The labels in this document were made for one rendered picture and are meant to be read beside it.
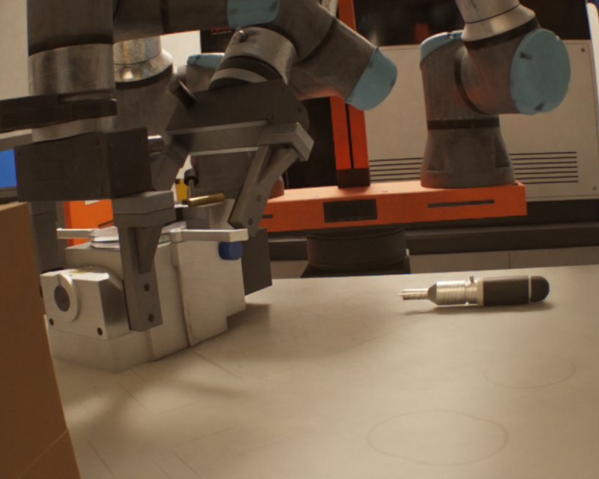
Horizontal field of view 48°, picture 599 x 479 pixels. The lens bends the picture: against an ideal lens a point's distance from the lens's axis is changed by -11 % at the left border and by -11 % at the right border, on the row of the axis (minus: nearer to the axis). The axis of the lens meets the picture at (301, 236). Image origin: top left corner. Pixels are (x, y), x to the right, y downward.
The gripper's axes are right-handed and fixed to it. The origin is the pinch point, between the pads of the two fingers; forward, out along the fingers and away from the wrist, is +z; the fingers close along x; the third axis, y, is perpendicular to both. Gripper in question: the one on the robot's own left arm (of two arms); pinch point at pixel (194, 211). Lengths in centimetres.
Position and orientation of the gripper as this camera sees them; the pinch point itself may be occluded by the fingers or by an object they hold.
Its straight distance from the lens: 69.5
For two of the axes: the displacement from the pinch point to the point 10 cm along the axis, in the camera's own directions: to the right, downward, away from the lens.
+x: 8.3, 0.1, -5.6
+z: -2.9, 8.7, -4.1
